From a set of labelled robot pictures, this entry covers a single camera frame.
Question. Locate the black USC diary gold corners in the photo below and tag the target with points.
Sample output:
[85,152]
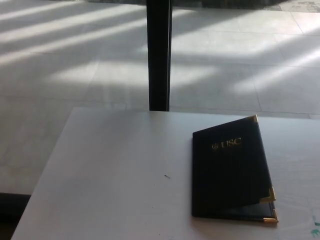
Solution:
[225,175]

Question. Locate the black vertical pillar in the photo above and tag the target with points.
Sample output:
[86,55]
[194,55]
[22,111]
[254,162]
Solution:
[160,55]

